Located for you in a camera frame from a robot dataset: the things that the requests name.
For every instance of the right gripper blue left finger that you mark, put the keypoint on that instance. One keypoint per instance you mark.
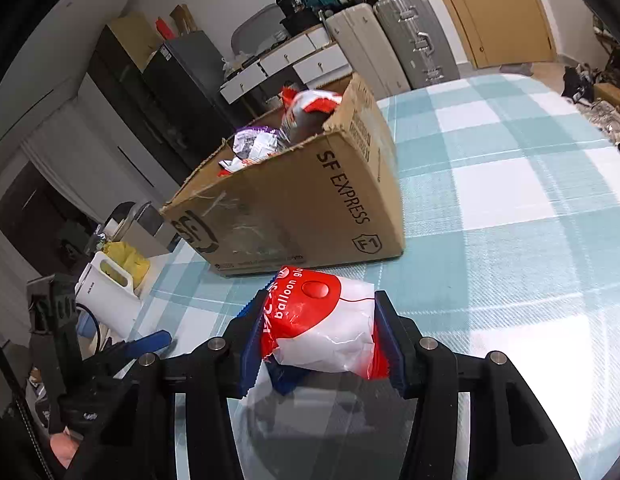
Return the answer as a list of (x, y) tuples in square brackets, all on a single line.
[(246, 345)]

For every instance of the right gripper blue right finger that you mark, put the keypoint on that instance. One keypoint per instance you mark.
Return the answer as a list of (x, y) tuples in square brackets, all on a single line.
[(390, 332)]

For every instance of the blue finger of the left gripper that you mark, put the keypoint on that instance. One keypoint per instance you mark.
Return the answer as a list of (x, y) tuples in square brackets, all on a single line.
[(153, 343)]

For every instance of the white red balloon gum bag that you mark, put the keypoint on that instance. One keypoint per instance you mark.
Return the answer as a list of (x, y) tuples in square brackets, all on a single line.
[(322, 322)]

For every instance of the silver purple snack bag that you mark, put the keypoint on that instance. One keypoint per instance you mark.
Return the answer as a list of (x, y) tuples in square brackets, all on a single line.
[(252, 144)]

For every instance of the white red noodle snack bag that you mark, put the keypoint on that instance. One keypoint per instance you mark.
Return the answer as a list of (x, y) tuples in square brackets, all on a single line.
[(306, 111)]

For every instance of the person's left hand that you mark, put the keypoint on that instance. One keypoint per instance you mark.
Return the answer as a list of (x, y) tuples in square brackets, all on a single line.
[(64, 446)]

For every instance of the white electric kettle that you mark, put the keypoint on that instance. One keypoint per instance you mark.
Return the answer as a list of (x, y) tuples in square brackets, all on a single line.
[(107, 290)]

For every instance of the cardboard SF express box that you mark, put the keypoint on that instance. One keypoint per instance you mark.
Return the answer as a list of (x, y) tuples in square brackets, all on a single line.
[(331, 199)]

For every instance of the white curtain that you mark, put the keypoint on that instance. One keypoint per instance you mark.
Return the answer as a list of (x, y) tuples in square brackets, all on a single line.
[(69, 152)]

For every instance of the black refrigerator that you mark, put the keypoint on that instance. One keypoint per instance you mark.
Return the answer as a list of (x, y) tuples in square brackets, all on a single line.
[(185, 76)]

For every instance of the white drawer desk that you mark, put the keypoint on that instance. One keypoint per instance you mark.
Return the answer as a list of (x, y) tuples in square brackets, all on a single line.
[(311, 60)]

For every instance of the silver suitcase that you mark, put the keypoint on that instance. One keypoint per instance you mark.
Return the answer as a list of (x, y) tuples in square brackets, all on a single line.
[(416, 35)]

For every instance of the dark tall cabinet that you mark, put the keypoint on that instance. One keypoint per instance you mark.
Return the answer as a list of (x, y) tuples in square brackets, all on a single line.
[(122, 52)]

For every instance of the beige suitcase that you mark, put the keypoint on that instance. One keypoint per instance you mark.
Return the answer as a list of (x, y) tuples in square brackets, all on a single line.
[(368, 50)]

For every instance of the oval mirror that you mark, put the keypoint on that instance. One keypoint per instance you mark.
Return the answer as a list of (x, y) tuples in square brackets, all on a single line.
[(260, 33)]

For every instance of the pile of shoes on floor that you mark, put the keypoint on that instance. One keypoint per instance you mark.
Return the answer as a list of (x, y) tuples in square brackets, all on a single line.
[(585, 88)]

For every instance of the small cardboard box on floor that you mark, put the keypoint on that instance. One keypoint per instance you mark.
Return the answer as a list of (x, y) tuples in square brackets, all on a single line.
[(608, 92)]

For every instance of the wooden door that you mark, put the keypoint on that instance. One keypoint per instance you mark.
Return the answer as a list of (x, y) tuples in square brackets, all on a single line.
[(500, 32)]

